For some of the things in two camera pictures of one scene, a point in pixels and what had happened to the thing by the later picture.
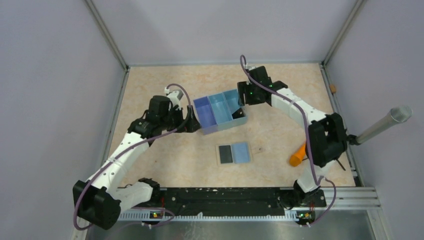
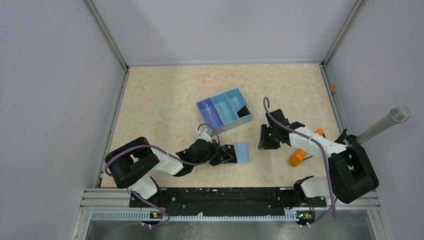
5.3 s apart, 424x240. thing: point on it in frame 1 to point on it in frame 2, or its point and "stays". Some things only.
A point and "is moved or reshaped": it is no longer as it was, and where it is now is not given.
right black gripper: x=243 y=87 to x=264 y=143
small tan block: x=333 y=88 stays
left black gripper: x=193 y=125 to x=222 y=155
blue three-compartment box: x=215 y=112 is moved or reshaped
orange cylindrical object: x=296 y=159 stays
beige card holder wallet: x=240 y=153 stays
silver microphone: x=398 y=114 stays
